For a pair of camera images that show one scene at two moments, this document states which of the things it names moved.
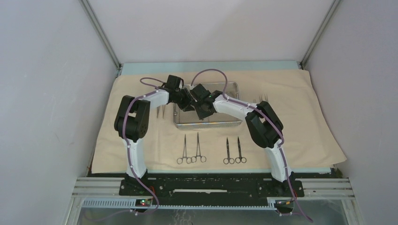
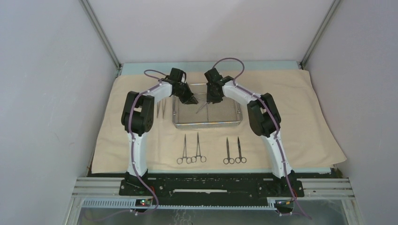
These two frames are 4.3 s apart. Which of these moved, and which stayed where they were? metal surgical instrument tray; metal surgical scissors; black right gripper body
Moved: black right gripper body
Stayed: metal surgical scissors; metal surgical instrument tray
